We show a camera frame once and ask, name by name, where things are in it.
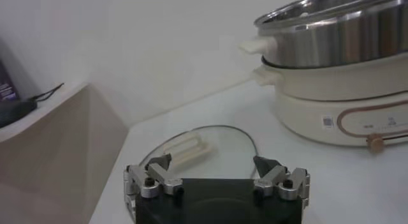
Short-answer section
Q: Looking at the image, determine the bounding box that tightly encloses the stainless steel steamer basket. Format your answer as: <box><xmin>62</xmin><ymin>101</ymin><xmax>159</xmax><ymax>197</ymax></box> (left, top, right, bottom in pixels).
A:
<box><xmin>238</xmin><ymin>0</ymin><xmax>408</xmax><ymax>69</ymax></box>

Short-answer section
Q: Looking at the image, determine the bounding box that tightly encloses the cream electric cooker base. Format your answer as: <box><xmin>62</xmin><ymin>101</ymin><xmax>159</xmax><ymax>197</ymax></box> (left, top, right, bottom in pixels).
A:
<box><xmin>251</xmin><ymin>54</ymin><xmax>408</xmax><ymax>154</ymax></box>

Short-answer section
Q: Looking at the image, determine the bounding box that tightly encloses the black laptop with grey keyboard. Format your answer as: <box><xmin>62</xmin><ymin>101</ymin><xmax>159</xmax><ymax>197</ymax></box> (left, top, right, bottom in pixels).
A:
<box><xmin>0</xmin><ymin>57</ymin><xmax>20</xmax><ymax>102</ymax></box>

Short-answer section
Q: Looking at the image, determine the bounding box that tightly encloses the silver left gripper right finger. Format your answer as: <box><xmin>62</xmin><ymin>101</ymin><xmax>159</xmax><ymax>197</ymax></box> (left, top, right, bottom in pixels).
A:
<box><xmin>252</xmin><ymin>155</ymin><xmax>310</xmax><ymax>201</ymax></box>

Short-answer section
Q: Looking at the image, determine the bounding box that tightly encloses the white side table with mouse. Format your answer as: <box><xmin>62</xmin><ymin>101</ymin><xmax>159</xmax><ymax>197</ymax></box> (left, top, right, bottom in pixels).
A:
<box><xmin>0</xmin><ymin>81</ymin><xmax>130</xmax><ymax>224</ymax></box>

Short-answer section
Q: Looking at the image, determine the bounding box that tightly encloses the round glass lid cream handle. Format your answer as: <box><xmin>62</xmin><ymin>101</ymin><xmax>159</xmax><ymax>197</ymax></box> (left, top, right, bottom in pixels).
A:
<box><xmin>138</xmin><ymin>125</ymin><xmax>259</xmax><ymax>181</ymax></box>

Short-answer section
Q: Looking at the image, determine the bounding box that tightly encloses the black computer mouse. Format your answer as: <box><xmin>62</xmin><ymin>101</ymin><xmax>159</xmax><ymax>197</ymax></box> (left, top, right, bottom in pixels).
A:
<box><xmin>0</xmin><ymin>98</ymin><xmax>38</xmax><ymax>129</ymax></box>

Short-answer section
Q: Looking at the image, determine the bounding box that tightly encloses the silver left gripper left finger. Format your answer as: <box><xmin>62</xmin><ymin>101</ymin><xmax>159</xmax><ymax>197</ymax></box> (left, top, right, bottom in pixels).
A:
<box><xmin>123</xmin><ymin>153</ymin><xmax>185</xmax><ymax>200</ymax></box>

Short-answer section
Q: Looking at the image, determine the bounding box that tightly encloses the black laptop cable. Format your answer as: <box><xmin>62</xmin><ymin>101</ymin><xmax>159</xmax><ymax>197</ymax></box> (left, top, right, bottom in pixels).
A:
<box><xmin>28</xmin><ymin>82</ymin><xmax>65</xmax><ymax>102</ymax></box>

